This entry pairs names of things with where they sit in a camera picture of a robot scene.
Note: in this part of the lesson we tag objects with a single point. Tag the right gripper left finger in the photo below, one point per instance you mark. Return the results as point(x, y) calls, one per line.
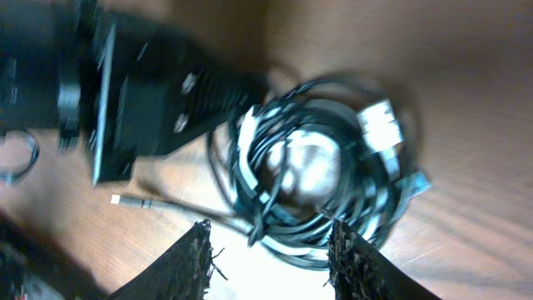
point(182, 272)

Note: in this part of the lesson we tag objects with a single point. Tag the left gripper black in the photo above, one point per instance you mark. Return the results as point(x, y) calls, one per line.
point(158, 90)

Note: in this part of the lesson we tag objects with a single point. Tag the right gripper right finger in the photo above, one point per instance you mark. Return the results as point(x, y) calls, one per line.
point(358, 271)

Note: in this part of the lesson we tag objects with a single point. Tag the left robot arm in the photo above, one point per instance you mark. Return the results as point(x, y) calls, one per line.
point(48, 69)

